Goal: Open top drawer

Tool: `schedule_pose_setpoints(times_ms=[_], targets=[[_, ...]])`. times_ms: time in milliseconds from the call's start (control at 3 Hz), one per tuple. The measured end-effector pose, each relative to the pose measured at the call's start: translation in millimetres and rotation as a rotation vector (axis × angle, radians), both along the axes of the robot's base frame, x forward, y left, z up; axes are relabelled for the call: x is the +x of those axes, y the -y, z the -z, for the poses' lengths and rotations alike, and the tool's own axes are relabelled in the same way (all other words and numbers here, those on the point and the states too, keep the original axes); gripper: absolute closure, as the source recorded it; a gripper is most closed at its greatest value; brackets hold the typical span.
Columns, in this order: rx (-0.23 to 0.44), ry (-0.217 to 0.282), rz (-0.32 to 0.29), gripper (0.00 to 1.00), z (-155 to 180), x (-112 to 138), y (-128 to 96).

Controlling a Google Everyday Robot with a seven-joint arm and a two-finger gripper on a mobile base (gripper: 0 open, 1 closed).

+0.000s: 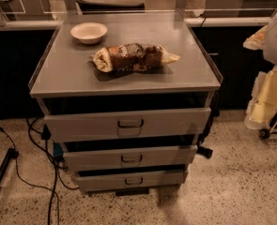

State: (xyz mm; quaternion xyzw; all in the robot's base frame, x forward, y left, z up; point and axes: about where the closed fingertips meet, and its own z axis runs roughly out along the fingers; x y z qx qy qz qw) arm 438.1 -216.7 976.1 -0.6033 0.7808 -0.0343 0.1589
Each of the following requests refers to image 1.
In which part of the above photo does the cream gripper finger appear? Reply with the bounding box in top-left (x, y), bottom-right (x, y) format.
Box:
top-left (244, 66), bottom-right (277, 129)
top-left (243, 25), bottom-right (268, 51)

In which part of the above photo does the grey middle drawer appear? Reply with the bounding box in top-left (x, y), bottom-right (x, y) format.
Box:
top-left (64, 145), bottom-right (197, 172)

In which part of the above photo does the black floor cable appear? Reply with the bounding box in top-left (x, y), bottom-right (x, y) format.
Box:
top-left (0, 117), bottom-right (80, 225)

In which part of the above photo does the brown chip bag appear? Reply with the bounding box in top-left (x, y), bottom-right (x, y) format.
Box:
top-left (91, 43), bottom-right (179, 73)

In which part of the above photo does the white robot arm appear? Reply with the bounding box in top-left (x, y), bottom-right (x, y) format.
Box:
top-left (243, 12), bottom-right (277, 129)

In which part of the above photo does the grey drawer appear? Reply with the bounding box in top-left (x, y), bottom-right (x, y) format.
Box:
top-left (64, 145), bottom-right (197, 172)
top-left (44, 108), bottom-right (210, 143)
top-left (76, 170), bottom-right (188, 193)

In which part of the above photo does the grey top drawer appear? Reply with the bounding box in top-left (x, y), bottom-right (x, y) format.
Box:
top-left (44, 108), bottom-right (210, 143)

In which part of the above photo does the black caster foot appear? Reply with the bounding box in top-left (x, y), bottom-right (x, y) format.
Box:
top-left (197, 146), bottom-right (213, 158)

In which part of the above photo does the grey drawer cabinet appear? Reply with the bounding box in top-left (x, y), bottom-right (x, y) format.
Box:
top-left (27, 13), bottom-right (224, 197)

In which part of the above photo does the white bowl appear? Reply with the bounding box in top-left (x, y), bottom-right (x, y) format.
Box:
top-left (70, 22), bottom-right (108, 45)

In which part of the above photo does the grey bottom drawer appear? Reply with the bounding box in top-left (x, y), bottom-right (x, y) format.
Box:
top-left (76, 170), bottom-right (188, 193)

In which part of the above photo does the black stand leg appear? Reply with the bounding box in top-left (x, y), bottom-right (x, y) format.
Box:
top-left (0, 148), bottom-right (19, 183)

